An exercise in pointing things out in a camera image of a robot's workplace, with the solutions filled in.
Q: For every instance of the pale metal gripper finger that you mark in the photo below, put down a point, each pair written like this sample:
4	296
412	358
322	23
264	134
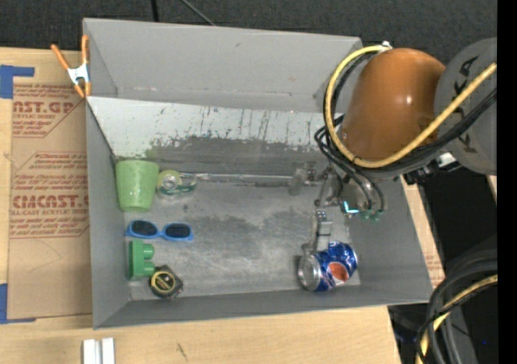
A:
301	181
323	225

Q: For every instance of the crushed blue soda can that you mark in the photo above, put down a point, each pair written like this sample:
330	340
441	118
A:
329	267

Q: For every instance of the grey metal bin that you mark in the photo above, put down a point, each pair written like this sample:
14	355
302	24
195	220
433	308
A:
242	233

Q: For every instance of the clear tape roll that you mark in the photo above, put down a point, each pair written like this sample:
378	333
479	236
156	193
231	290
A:
171	182

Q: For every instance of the blue sunglasses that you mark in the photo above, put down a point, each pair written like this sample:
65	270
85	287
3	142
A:
159	230

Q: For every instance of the green plastic cup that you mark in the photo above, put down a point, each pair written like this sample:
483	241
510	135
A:
135	185

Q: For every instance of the black and yellow tape measure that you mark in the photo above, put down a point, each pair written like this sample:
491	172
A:
166	282

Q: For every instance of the green toy block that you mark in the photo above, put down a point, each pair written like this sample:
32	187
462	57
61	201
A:
139	259

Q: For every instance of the brown cardboard board, red print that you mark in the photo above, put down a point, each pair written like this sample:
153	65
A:
44	257

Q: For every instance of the black cylinder on white bracket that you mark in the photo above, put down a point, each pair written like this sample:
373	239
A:
420	174

